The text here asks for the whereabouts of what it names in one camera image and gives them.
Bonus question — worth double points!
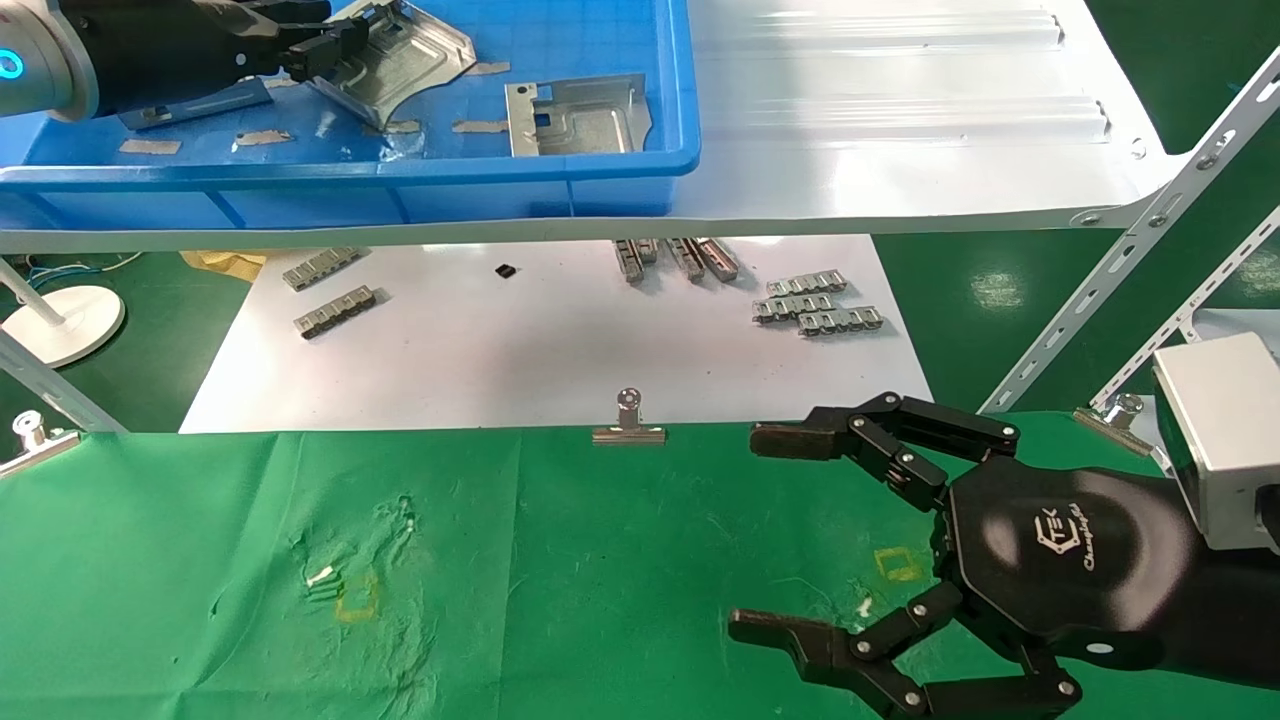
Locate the white paper sheet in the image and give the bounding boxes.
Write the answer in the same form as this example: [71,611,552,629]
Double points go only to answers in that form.
[180,236,936,433]

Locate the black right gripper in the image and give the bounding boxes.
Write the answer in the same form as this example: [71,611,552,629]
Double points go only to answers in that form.
[728,392,1201,720]

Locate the thin blue cable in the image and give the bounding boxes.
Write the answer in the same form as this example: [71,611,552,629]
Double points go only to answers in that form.
[25,252,146,283]

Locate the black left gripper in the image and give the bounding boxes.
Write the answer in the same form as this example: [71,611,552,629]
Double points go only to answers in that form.
[60,0,371,119]

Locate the white metal shelf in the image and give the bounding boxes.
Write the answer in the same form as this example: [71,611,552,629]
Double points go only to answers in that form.
[0,0,1191,254]

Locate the blue plastic bin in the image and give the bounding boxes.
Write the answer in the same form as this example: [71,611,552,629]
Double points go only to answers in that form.
[0,0,703,233]

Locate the green table cloth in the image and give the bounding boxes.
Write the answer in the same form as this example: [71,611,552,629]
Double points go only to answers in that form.
[0,412,1280,720]

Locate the white round lamp stand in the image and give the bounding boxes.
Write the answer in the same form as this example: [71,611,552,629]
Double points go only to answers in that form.
[0,258,127,368]

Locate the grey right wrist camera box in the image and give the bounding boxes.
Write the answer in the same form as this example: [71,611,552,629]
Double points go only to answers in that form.
[1152,333,1280,553]

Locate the silver binder clip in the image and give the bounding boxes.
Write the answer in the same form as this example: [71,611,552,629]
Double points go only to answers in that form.
[592,388,668,446]
[1073,394,1161,459]
[0,412,83,479]

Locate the white slotted angle post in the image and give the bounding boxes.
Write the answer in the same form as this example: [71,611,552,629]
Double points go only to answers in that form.
[1090,205,1280,411]
[980,45,1280,416]
[0,330,128,433]

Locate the yellow crumpled bag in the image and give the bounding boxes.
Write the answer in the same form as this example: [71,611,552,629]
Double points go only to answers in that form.
[180,251,268,283]

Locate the stamped steel bracket part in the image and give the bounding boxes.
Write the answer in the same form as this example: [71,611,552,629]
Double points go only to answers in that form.
[118,78,273,132]
[308,0,478,136]
[506,75,655,159]

